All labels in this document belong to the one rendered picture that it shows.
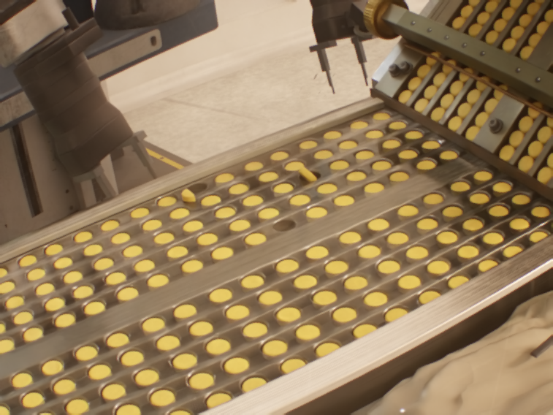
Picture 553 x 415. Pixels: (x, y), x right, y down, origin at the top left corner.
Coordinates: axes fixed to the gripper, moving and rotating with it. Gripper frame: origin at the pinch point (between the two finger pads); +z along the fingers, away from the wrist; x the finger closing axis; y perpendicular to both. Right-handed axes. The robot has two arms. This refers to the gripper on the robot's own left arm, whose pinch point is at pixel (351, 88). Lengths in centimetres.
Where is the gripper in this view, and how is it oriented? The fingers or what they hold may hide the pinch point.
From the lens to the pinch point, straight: 119.9
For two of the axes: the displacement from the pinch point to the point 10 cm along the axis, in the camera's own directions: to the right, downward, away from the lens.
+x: 8.4, -2.7, 4.6
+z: 2.4, 9.6, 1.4
